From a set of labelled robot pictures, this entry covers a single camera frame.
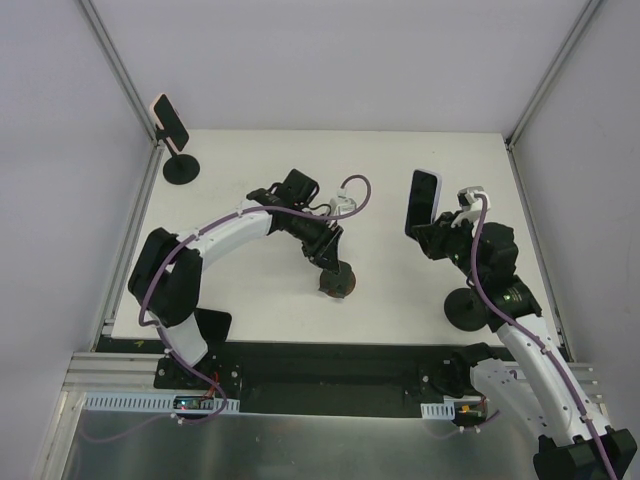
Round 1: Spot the wooden base wedge phone stand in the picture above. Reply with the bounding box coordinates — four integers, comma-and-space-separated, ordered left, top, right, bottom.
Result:
319, 262, 356, 299

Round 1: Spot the black phone lilac case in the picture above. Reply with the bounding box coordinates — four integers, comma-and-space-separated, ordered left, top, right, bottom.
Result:
404, 169, 442, 239

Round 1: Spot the black round base phone stand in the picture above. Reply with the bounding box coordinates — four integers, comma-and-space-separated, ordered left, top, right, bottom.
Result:
444, 288, 487, 332

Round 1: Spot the black clamp phone stand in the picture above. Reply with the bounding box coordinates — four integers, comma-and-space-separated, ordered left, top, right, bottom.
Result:
156, 128, 200, 186

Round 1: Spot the black phone pink case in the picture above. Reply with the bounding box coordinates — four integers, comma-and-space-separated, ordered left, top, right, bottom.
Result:
150, 93, 189, 152

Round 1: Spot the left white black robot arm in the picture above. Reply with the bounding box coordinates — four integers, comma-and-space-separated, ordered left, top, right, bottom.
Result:
128, 169, 357, 389

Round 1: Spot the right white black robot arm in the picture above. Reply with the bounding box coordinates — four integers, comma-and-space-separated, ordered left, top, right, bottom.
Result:
405, 212, 637, 479

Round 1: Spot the black phone dark case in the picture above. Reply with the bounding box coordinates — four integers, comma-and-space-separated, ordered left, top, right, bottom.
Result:
195, 308, 232, 343

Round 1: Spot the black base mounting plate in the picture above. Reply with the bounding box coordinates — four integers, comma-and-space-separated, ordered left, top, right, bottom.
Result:
97, 339, 459, 418

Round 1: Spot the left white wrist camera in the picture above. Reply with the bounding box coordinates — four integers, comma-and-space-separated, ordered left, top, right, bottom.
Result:
329, 187, 358, 216

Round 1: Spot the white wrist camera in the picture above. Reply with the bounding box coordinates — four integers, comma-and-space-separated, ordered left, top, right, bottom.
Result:
329, 187, 358, 216
452, 186, 491, 228

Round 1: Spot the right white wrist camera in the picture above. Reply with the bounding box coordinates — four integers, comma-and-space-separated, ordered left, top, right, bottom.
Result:
452, 186, 491, 228

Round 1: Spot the right white cable duct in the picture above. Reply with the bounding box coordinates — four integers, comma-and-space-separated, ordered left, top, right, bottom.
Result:
420, 402, 456, 421

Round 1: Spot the white cable duct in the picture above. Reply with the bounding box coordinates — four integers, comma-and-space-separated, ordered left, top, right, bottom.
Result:
420, 402, 456, 421
84, 392, 240, 415

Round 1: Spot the left aluminium frame post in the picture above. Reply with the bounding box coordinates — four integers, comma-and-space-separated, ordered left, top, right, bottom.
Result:
74, 0, 158, 145

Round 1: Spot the aluminium frame post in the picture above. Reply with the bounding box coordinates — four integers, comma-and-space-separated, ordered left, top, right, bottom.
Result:
74, 0, 158, 145
505, 0, 607, 151

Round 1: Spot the left white cable duct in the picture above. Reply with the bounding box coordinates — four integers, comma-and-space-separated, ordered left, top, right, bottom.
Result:
84, 392, 240, 415

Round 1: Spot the right aluminium frame post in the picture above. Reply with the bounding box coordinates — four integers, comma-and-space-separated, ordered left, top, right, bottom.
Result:
505, 0, 607, 151

